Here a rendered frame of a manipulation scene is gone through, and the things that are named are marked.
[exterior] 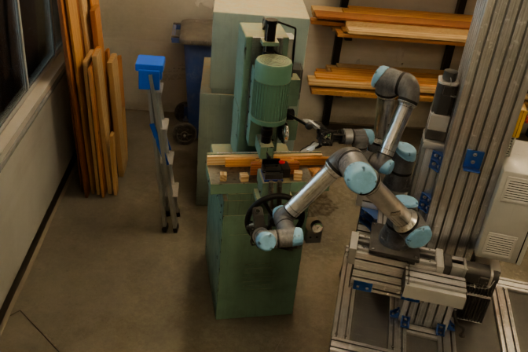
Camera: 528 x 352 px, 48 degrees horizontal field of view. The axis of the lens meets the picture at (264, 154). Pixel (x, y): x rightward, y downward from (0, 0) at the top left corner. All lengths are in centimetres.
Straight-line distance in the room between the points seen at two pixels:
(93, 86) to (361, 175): 220
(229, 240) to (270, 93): 80
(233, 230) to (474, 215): 116
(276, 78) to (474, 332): 170
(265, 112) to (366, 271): 88
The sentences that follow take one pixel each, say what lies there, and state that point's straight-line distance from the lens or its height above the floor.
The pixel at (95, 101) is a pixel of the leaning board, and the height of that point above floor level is 73.
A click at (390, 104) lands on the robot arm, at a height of 128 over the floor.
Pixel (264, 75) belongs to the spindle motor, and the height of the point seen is 142.
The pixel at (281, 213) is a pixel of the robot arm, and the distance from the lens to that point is 250.
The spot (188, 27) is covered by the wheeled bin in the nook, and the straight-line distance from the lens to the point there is 477.
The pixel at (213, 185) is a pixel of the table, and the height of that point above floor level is 89.
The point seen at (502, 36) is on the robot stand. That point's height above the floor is 178.
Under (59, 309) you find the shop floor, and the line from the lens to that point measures 353.
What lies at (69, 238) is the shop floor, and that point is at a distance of 400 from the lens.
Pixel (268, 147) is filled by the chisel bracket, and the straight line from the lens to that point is 291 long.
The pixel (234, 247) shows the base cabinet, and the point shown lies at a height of 51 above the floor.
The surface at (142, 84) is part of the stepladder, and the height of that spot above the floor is 104.
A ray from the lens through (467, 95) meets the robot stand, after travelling 259.
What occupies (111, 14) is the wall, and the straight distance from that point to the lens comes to 525.
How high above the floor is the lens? 244
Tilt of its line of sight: 30 degrees down
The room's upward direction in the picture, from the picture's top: 6 degrees clockwise
